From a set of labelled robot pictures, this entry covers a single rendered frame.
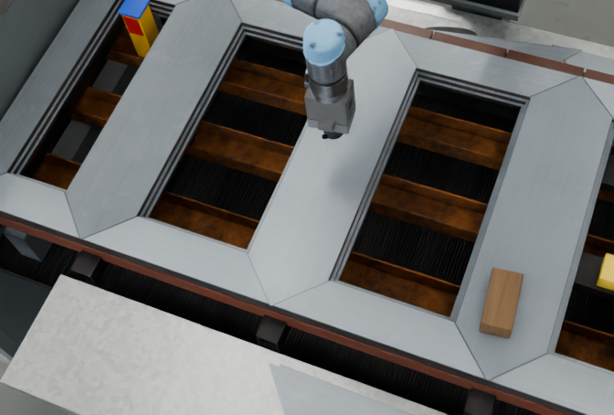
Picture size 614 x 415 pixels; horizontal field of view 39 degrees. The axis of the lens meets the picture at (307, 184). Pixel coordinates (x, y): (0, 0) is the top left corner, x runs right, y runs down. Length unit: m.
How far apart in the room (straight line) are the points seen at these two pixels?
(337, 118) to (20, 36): 0.85
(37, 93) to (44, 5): 0.23
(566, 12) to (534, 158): 1.44
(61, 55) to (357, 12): 0.87
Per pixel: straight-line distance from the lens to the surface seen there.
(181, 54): 2.15
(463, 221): 2.04
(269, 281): 1.80
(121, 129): 2.06
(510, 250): 1.83
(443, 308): 1.95
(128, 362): 1.91
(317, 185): 1.89
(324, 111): 1.73
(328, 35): 1.58
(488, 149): 2.14
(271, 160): 2.13
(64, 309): 2.00
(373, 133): 1.95
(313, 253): 1.82
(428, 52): 2.08
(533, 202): 1.88
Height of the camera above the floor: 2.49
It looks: 60 degrees down
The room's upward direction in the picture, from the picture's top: 10 degrees counter-clockwise
